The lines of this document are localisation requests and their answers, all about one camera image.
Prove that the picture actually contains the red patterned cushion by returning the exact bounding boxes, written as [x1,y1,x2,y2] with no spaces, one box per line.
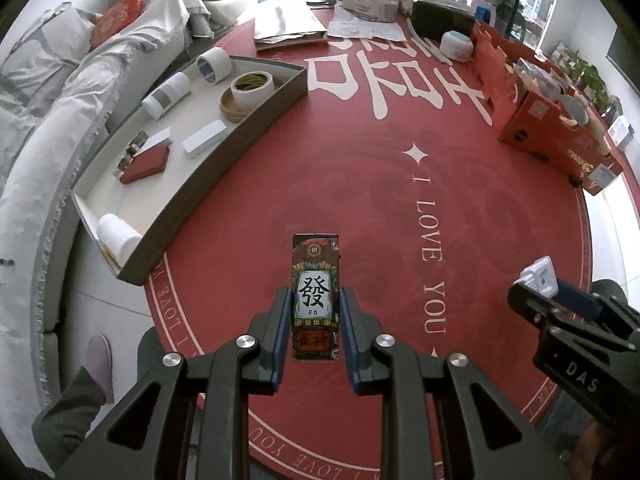
[90,0,168,51]

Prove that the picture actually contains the grey striped cushion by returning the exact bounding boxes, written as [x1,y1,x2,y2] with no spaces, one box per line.
[0,7,96,111]

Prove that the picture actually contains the plain white pill bottle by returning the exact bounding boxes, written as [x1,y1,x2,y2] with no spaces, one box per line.
[96,212,142,267]

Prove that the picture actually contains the white covered sofa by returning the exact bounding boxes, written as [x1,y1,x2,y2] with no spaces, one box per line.
[0,0,216,401]

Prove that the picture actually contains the black box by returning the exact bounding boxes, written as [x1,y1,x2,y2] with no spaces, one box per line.
[411,0,476,43]

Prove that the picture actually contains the red round tablecloth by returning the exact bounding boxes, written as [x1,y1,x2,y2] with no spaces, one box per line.
[142,5,618,480]

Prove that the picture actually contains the red paper bag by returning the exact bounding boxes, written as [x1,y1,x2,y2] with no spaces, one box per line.
[472,22,531,126]

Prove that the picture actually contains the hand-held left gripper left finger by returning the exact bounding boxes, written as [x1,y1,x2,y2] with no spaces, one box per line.
[57,286,293,480]

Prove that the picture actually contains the yellow tape roll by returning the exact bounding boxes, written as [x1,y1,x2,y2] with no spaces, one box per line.
[230,71,275,113]

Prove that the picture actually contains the white plastic strip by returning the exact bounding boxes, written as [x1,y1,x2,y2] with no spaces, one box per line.
[407,19,453,64]

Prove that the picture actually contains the white power adapter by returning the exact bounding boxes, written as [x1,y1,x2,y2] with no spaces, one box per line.
[519,256,558,298]

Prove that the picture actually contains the dark red box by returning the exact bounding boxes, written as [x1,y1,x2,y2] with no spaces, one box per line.
[120,142,171,185]

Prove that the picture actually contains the white tape roll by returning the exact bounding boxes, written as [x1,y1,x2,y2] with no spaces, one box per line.
[195,48,233,83]

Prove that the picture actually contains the pink slipper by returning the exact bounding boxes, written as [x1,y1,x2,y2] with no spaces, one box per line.
[85,334,116,406]

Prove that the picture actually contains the orange cardboard box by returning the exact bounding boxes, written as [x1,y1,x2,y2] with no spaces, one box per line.
[497,90,621,196]

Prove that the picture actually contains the small white rectangular box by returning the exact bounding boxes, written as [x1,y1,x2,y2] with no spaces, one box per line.
[135,128,173,153]
[182,120,228,160]

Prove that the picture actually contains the black wall television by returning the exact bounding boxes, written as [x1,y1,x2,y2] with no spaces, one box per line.
[605,20,640,86]

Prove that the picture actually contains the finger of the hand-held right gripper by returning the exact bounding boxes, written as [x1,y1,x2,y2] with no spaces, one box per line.
[507,282,567,334]
[555,279,640,347]

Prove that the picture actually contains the white bottle grey label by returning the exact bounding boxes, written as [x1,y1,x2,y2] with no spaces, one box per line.
[141,71,192,121]

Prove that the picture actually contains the person's right leg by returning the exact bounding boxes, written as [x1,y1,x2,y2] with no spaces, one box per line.
[537,279,640,480]

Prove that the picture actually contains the white printed paper sheet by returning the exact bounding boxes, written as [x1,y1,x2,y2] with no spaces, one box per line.
[327,7,406,43]

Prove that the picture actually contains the metal watch band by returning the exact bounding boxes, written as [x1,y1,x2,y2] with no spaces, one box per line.
[112,131,151,178]

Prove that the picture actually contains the round patterned tin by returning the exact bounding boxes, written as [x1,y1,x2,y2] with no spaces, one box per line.
[345,0,399,23]

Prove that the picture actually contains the potted green plants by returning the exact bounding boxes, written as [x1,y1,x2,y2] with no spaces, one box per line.
[552,42,616,111]

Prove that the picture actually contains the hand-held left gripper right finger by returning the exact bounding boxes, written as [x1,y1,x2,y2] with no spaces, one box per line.
[339,287,573,480]

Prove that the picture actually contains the printed card box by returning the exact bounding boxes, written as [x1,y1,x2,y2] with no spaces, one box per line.
[291,232,342,361]

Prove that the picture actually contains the grey shallow box tray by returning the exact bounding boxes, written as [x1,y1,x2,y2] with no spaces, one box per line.
[70,52,308,287]

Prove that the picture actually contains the round wooden disc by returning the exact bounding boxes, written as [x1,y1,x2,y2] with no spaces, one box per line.
[220,89,261,123]

